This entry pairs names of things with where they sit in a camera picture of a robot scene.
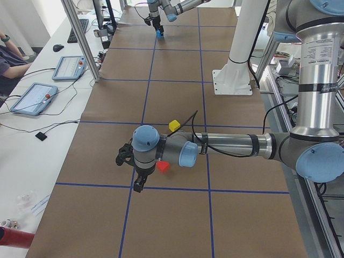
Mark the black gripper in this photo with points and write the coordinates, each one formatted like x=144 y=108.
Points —
x=155 y=22
x=142 y=173

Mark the blue foam cube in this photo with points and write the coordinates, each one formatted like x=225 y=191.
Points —
x=159 y=34

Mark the red foam cube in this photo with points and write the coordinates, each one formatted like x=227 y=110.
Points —
x=163 y=166

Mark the black computer monitor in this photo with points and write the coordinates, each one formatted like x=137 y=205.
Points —
x=105 y=17

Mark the yellow foam cube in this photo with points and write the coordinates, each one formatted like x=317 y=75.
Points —
x=174 y=125

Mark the far teach pendant tablet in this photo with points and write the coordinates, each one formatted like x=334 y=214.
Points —
x=69 y=68

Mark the teach pendant tablet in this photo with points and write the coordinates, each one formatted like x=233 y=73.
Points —
x=35 y=99
x=69 y=68

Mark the black computer mouse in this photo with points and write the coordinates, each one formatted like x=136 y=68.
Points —
x=57 y=47

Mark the small black square pad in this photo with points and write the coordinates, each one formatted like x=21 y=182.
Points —
x=41 y=136

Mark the red fire extinguisher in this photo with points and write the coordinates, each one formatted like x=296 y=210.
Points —
x=16 y=238

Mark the near teach pendant tablet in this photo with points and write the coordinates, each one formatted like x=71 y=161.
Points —
x=35 y=99

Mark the person in dark shirt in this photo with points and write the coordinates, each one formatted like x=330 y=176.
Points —
x=13 y=66

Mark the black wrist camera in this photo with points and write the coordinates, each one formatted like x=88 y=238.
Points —
x=125 y=155

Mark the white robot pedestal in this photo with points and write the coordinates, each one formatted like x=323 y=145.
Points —
x=233 y=78

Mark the aluminium frame post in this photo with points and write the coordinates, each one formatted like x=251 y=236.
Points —
x=81 y=39

